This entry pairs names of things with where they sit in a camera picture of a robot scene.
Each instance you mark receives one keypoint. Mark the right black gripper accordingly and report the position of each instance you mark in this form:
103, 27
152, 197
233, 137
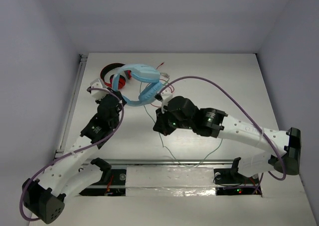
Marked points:
161, 123

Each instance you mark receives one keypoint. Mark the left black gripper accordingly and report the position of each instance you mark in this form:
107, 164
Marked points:
117, 96

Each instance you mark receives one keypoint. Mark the light blue headphones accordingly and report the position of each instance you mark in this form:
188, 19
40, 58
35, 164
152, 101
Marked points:
144, 74

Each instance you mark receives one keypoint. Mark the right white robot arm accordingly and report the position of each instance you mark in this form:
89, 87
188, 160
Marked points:
281, 150

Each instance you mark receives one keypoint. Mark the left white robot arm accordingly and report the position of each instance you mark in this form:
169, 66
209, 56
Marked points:
45, 194

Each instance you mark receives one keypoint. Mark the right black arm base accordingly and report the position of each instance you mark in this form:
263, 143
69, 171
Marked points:
230, 183

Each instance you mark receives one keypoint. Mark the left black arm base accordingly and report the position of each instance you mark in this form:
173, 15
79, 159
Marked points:
112, 182

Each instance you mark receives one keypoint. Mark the red black headphones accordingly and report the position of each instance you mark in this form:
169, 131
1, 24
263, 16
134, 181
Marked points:
107, 74

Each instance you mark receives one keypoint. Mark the white foam block with tape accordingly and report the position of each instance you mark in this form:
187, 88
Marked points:
169, 181

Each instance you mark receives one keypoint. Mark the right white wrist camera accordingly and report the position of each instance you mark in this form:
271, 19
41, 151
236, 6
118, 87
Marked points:
164, 97

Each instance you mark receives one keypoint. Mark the aluminium rail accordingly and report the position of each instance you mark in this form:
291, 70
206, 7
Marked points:
162, 162

